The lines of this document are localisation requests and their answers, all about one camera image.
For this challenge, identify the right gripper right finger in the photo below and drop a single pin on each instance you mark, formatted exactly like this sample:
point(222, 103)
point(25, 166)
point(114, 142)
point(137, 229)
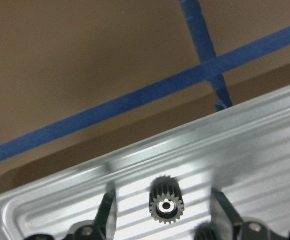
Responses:
point(229, 225)

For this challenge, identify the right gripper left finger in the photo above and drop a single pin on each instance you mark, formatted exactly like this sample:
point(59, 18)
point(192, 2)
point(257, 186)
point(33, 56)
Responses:
point(103, 227)

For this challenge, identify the silver metal tray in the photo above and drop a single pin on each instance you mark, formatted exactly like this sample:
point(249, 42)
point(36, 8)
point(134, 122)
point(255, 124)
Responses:
point(244, 151)

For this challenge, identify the small black gear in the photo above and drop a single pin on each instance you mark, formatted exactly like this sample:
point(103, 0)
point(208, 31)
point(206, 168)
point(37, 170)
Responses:
point(205, 231)
point(166, 204)

